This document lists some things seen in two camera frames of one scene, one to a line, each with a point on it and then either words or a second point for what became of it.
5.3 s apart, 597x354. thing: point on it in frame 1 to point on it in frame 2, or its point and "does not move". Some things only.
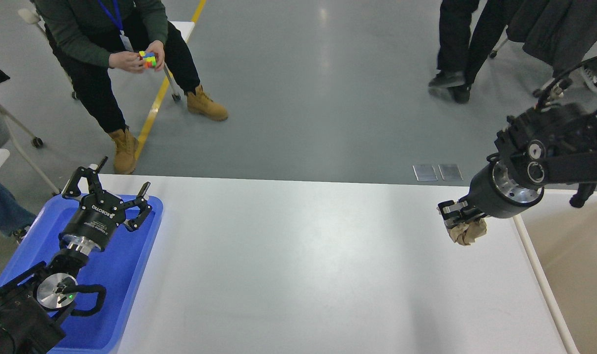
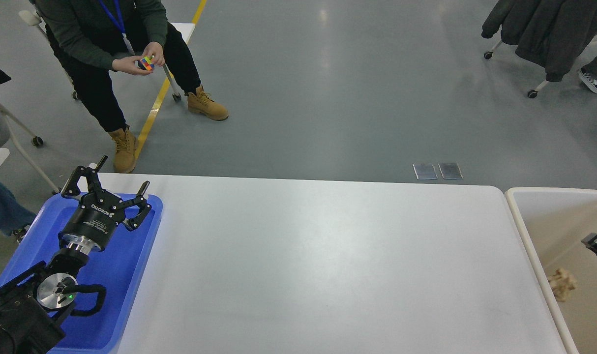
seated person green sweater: (99, 40) does not move
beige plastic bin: (571, 249) does not move
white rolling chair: (552, 88) to (533, 93)
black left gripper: (91, 225) does not move
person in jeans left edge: (12, 216) does not move
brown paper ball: (464, 234) to (561, 282)
